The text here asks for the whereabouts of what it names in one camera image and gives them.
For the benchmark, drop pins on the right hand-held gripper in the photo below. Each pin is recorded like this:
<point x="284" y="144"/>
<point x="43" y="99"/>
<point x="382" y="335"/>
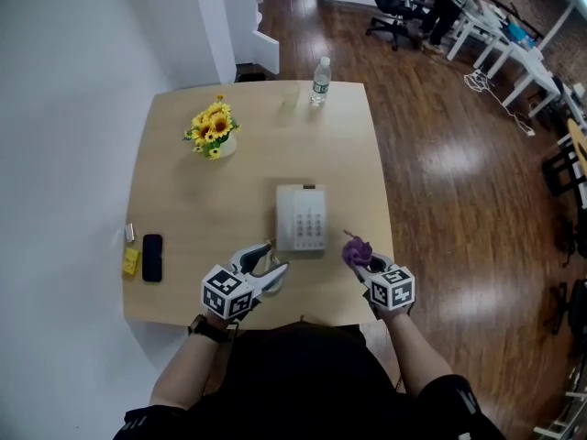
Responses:
<point x="392" y="289"/>

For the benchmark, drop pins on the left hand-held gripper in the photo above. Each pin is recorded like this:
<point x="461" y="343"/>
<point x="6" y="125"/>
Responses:
<point x="227" y="291"/>

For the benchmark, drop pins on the purple cloth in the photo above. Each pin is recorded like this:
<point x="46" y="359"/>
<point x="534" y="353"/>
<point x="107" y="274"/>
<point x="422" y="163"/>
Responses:
<point x="357" y="251"/>

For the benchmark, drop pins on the white desk phone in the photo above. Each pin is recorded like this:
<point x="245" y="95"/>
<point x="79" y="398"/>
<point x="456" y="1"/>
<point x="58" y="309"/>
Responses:
<point x="300" y="218"/>

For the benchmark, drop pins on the person's right forearm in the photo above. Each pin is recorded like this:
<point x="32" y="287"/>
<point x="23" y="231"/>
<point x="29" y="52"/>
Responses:
<point x="415" y="355"/>

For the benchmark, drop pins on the person's left forearm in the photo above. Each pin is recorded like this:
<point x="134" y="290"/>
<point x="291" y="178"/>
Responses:
<point x="183" y="369"/>

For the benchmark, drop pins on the black wristwatch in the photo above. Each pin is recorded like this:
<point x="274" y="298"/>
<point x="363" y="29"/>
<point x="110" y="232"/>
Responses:
<point x="206" y="328"/>

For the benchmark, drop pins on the black smartphone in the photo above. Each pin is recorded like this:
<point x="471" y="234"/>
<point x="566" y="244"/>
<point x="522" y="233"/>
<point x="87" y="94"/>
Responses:
<point x="152" y="258"/>

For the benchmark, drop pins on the white flower vase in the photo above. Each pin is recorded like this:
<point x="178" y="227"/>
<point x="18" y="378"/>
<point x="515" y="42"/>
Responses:
<point x="228" y="147"/>

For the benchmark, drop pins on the person's black shirt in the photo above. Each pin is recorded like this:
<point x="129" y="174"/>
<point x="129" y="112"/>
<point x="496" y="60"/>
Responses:
<point x="298" y="383"/>

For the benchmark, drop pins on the small yellow box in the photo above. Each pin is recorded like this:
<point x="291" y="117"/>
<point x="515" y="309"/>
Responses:
<point x="131" y="261"/>

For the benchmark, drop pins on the small silver lighter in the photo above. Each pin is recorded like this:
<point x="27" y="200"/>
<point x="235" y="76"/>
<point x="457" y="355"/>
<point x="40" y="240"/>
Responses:
<point x="129" y="232"/>

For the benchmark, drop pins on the yellow sunflower bouquet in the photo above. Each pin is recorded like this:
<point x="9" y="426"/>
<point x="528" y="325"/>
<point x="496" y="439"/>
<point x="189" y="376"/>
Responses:
<point x="212" y="124"/>

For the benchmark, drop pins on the clear drinking glass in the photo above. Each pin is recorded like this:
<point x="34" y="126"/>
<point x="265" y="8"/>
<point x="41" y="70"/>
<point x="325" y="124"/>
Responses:
<point x="291" y="98"/>

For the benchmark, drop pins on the clear plastic water bottle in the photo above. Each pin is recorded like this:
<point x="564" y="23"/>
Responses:
<point x="320" y="83"/>

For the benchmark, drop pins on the black equipment stand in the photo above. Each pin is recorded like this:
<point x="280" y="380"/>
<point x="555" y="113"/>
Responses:
<point x="571" y="307"/>

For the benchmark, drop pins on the black slatted chair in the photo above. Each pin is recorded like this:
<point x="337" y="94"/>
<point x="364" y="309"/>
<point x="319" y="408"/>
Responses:
<point x="564" y="170"/>

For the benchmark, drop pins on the white partition cabinet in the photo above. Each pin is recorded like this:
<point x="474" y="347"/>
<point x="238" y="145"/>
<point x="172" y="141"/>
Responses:
<point x="250" y="21"/>

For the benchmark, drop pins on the round wooden table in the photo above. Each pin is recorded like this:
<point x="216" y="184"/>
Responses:
<point x="579" y="140"/>

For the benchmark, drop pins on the white long table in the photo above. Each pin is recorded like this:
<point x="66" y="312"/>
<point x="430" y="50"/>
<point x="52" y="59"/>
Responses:
<point x="509" y="48"/>

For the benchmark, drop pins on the black office chair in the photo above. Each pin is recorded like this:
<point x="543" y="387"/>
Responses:
<point x="394" y="3"/>

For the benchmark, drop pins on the white metal frame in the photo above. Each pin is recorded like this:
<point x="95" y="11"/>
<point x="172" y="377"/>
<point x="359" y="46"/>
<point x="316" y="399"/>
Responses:
<point x="566" y="406"/>

